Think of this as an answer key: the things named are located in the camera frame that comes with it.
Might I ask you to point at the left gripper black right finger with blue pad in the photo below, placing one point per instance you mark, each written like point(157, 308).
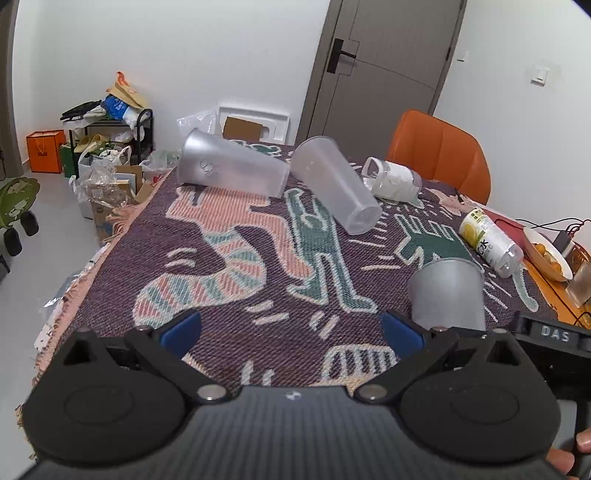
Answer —
point(468, 395)

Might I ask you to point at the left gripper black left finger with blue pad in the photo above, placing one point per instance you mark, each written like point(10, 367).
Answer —
point(111, 400)

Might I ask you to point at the frosted grey plastic cup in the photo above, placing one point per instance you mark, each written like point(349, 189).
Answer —
point(448, 293)

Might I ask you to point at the clear cup yellow lemon label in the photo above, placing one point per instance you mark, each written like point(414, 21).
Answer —
point(498, 250)

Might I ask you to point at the clear cup white label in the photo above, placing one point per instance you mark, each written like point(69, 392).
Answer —
point(391, 181)

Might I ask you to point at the frosted cup with logo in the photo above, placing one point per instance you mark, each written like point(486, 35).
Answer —
point(209, 160)

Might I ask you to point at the clear frosted plastic cup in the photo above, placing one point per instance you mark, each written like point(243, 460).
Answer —
point(319, 163)

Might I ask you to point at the person's right hand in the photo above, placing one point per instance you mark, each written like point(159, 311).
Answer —
point(564, 461)

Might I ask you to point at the orange table mat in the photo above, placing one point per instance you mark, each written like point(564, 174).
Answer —
point(554, 292)

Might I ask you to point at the clear drinking glass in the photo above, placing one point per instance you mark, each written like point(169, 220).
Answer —
point(579, 289)

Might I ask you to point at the white bowl with oranges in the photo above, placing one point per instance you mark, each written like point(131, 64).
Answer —
point(545, 257)

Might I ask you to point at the black power adapter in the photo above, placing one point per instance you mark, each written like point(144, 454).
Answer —
point(562, 241)

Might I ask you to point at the patterned woven table cloth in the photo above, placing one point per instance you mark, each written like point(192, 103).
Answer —
point(286, 296)

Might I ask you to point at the brown cardboard box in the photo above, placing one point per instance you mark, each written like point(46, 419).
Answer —
point(112, 189)

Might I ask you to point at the green camouflage stool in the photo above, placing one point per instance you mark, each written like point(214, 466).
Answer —
point(17, 197)

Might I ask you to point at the orange chair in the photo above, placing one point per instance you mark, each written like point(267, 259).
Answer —
point(440, 151)

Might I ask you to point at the orange paper bag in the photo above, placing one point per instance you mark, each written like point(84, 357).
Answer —
point(43, 148)

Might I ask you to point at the black cluttered shelf rack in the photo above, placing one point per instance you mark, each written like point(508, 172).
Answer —
point(121, 119)

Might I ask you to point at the clear plastic bag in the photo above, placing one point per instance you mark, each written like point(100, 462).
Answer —
point(205, 121)

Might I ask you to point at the grey door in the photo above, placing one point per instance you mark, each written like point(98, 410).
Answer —
point(403, 54)

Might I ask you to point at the white wall switch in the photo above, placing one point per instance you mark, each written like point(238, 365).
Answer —
point(540, 75)

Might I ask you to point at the white styrofoam packing frame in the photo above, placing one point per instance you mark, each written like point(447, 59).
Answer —
point(253, 125)

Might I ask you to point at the black door handle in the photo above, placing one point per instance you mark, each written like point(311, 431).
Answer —
point(336, 53)

